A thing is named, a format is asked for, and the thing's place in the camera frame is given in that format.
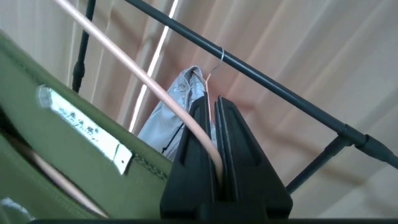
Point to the beige curtain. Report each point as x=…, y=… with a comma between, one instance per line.
x=311, y=37

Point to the pale grey shorts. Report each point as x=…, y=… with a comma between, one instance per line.
x=168, y=124

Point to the black clothes rack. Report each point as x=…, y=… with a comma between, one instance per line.
x=264, y=81

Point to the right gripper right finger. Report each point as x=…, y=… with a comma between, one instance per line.
x=252, y=183

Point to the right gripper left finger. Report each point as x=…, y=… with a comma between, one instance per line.
x=192, y=183

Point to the green garment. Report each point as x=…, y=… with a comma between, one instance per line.
x=77, y=161

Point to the pink clothes hanger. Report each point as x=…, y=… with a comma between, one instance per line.
x=140, y=73
x=207, y=93

